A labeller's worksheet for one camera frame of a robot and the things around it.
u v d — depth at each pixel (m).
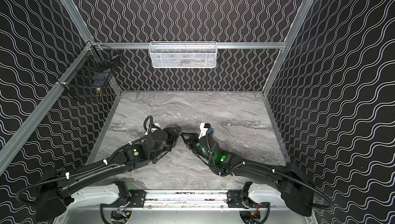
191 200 0.75
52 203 0.39
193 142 0.65
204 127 0.71
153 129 0.69
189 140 0.65
